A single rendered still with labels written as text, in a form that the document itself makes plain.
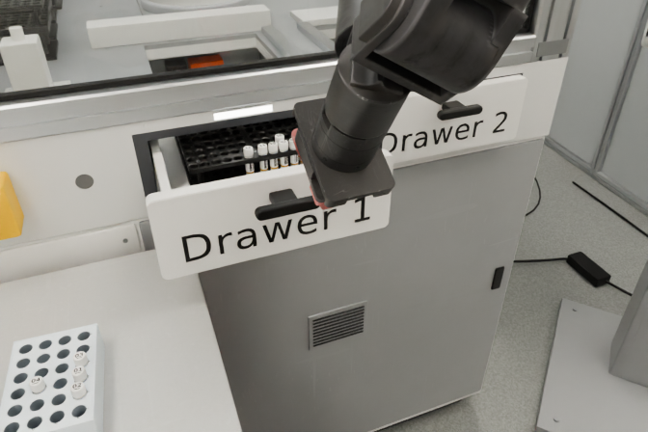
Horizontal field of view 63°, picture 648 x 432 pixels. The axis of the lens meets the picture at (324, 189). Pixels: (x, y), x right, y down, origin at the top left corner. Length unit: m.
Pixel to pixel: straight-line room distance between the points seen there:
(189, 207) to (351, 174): 0.21
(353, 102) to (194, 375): 0.37
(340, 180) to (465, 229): 0.61
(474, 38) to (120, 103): 0.47
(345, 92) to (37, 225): 0.52
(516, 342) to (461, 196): 0.83
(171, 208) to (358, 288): 0.50
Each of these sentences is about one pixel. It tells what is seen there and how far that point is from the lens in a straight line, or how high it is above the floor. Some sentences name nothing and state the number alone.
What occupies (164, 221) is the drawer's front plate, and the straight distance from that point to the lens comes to 0.60.
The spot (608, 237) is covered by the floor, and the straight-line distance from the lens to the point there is 2.27.
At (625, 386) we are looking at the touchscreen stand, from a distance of 1.70.
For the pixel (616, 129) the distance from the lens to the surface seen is 2.52.
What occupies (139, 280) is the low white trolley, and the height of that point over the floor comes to 0.76.
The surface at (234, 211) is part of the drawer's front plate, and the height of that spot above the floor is 0.89.
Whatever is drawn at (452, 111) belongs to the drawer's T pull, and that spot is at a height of 0.91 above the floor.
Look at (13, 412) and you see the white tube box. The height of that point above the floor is 0.79.
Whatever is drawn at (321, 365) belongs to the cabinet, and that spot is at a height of 0.37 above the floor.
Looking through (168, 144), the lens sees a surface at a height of 0.84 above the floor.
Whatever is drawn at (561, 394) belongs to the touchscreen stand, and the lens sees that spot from 1.62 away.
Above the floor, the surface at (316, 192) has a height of 0.98.
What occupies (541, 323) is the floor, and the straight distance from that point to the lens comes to 1.82.
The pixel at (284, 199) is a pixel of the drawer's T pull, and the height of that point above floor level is 0.91.
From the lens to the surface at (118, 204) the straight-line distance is 0.77.
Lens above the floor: 1.24
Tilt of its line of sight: 33 degrees down
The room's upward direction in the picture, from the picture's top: straight up
